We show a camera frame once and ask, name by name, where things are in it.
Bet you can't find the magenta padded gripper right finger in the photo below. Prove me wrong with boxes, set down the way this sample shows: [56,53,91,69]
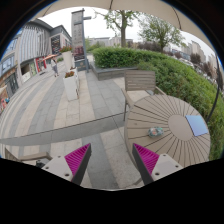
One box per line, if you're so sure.
[132,143,182,185]

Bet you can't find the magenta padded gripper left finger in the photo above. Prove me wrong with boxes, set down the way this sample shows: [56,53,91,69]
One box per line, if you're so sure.
[43,143,91,185]

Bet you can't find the blue square mouse pad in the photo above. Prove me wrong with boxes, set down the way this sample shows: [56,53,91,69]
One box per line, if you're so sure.
[186,115,208,136]

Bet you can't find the round slatted wooden table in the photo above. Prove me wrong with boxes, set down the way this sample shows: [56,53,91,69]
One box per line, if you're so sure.
[124,95,211,167]

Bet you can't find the white square flower planter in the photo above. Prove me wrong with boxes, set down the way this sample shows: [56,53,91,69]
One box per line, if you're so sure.
[63,69,79,101]

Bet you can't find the slatted wooden chair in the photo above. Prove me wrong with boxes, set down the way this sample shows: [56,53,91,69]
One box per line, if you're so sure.
[120,69,167,122]

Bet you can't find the trimmed green hedge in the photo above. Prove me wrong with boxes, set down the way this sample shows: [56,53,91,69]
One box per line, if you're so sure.
[93,47,224,160]

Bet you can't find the walking pedestrian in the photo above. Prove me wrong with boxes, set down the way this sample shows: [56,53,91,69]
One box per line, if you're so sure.
[51,57,59,77]

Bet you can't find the orange street umbrella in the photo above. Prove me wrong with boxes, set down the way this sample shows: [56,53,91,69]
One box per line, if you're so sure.
[43,54,57,61]

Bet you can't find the tall white flower pot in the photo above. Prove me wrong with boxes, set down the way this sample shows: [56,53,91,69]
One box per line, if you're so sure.
[60,46,72,71]

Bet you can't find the tall grey sign pillar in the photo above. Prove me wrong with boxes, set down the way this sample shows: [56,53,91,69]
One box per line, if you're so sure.
[71,9,89,71]

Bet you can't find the beige patio umbrella canopy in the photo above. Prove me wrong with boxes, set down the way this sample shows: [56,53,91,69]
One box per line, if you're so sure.
[33,0,214,49]

